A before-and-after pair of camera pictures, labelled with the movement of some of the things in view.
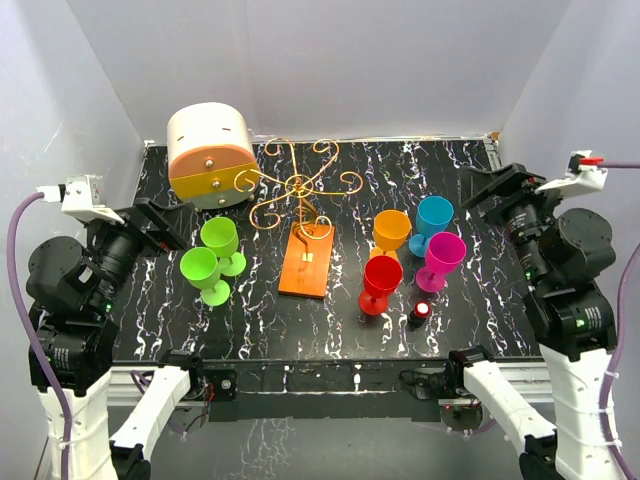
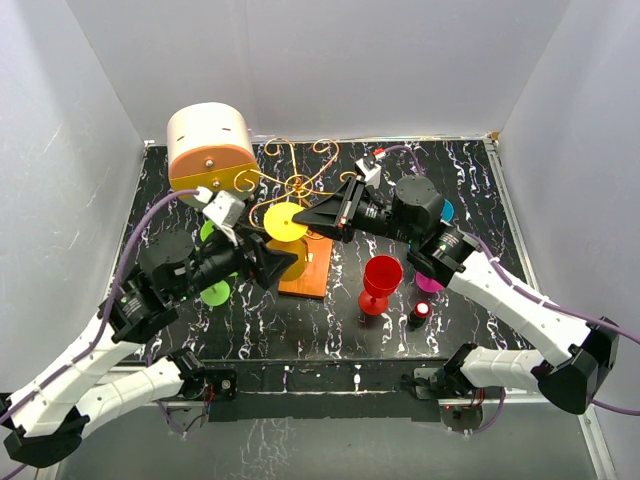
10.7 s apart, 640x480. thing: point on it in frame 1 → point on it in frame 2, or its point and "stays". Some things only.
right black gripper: x=511 y=182 → x=324 y=221
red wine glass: x=382 y=275 stays
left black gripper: x=172 y=226 → x=267 y=265
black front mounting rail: x=329 y=389 stays
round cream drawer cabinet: x=211 y=158 stays
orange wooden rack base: x=306 y=261 stays
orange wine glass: x=391 y=229 → x=284 y=235
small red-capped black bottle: x=422 y=309 stays
